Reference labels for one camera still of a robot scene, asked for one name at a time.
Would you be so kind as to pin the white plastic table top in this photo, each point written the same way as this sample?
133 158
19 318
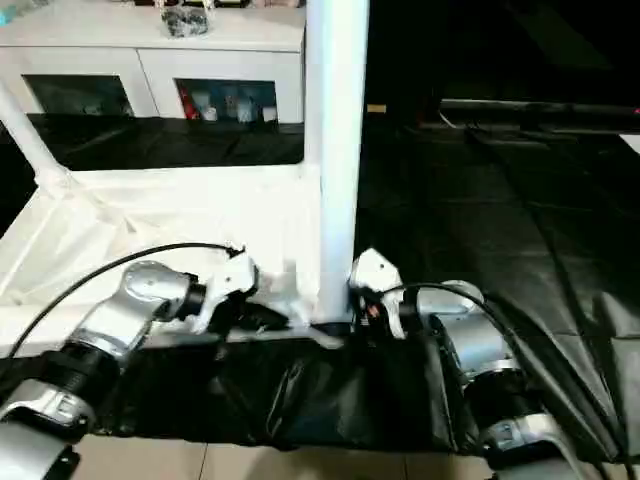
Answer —
175 215

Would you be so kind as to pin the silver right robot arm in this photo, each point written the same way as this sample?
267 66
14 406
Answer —
475 340

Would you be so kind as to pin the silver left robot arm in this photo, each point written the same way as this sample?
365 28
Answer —
135 295

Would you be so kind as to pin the black plastic mat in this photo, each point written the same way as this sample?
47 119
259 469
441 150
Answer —
500 225

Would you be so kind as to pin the white cup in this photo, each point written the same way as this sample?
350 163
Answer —
270 114

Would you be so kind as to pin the small tan tag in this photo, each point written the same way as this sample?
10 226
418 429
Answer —
376 108

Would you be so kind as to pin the black metal rod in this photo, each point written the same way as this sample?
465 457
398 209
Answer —
540 107

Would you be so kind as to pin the white cabinet with glass doors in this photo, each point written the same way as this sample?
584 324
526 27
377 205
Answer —
150 55

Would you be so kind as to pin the black bundle on cabinet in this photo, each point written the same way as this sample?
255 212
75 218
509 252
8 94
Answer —
186 21

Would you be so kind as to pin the black backdrop cloth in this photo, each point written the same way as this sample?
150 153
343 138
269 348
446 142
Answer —
500 45

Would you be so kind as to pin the white flat panel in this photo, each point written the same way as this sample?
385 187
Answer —
631 142

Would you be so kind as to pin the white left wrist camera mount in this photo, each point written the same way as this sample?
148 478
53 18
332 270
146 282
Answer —
230 277

